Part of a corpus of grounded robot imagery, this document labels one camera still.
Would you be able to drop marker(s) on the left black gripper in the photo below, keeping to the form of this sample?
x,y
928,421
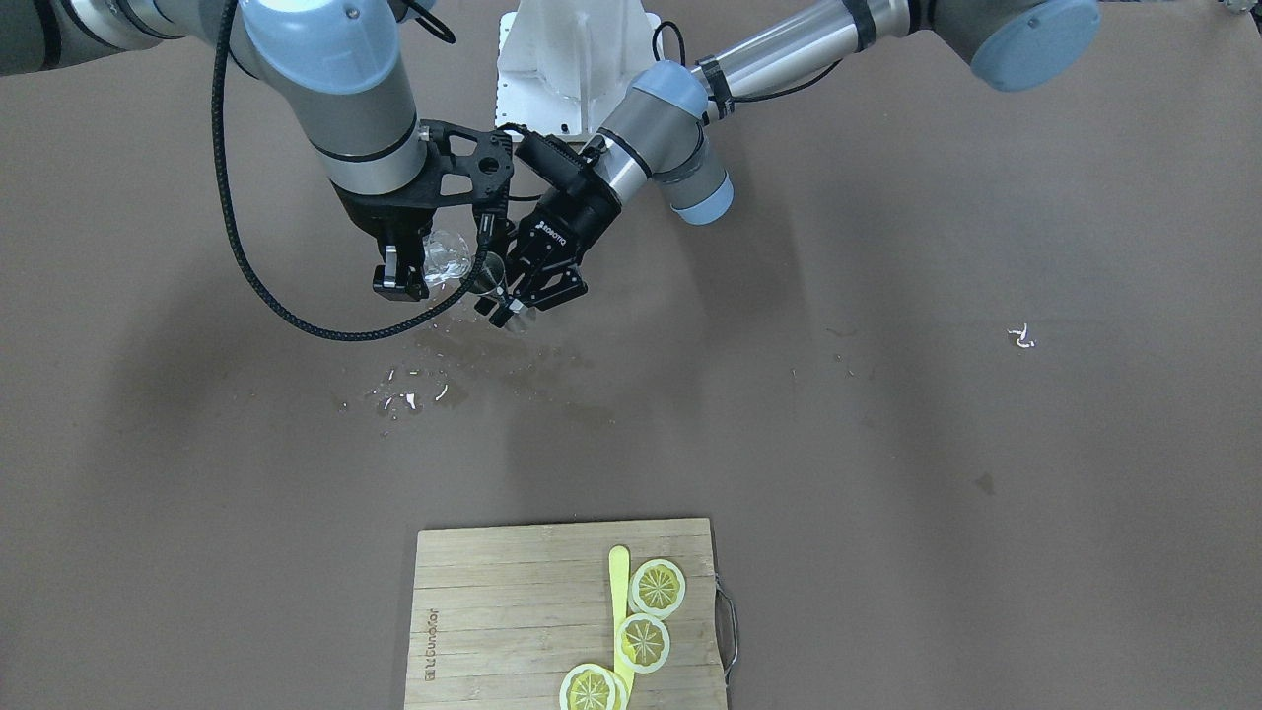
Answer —
x,y
575,219

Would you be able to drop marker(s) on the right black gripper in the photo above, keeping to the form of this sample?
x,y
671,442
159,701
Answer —
x,y
380,221

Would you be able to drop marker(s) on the clear glass cup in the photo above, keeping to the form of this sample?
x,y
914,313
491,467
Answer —
x,y
447,256

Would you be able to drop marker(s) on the steel jigger measuring cup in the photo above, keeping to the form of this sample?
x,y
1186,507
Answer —
x,y
489,279

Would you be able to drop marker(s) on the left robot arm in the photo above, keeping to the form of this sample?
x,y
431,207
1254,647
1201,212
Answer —
x,y
657,129

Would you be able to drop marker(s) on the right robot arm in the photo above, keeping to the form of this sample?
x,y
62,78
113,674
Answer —
x,y
336,63

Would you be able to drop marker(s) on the yellow plastic knife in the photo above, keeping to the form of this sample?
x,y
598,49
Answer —
x,y
618,576

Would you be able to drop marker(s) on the wooden cutting board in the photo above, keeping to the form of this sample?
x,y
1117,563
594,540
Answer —
x,y
500,614

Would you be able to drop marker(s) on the middle lemon slice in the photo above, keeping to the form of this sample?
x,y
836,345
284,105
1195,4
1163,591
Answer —
x,y
645,643

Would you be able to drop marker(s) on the far lemon slice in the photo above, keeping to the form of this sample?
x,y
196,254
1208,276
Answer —
x,y
591,686

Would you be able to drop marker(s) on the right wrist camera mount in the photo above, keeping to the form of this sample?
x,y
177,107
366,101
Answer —
x,y
485,159

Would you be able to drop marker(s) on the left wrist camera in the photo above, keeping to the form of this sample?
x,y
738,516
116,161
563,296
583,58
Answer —
x,y
555,161

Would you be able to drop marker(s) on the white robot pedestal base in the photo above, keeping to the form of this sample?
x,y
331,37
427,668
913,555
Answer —
x,y
563,66

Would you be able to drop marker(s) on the lemon slice near handle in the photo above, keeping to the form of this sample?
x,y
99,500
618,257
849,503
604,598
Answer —
x,y
657,588

